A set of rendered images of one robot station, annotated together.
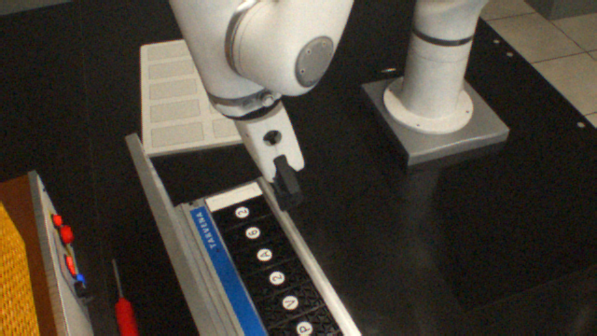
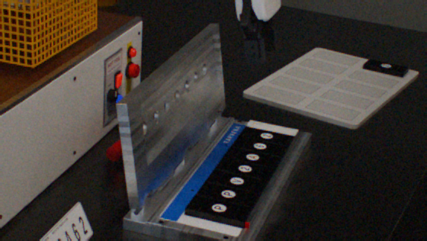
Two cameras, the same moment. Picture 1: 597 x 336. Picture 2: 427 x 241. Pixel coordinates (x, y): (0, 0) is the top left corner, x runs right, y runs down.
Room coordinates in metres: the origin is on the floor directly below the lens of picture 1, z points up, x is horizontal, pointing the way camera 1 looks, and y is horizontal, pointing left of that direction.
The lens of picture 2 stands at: (-0.51, -0.78, 1.60)
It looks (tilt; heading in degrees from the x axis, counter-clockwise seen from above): 24 degrees down; 42
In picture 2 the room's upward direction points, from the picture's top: 5 degrees clockwise
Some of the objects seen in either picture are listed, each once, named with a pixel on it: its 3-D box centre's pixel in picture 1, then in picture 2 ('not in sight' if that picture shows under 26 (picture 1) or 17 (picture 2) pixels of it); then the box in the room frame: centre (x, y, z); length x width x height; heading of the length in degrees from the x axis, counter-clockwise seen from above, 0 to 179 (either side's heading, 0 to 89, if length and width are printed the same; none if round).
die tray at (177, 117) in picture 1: (201, 87); (334, 84); (1.00, 0.22, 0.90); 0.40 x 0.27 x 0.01; 13
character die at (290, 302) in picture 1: (290, 304); (236, 184); (0.44, 0.01, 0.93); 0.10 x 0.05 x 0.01; 115
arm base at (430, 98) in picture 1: (435, 68); not in sight; (0.91, -0.28, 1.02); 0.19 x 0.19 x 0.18
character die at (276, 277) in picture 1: (277, 280); (245, 171); (0.48, 0.03, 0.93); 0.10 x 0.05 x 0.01; 115
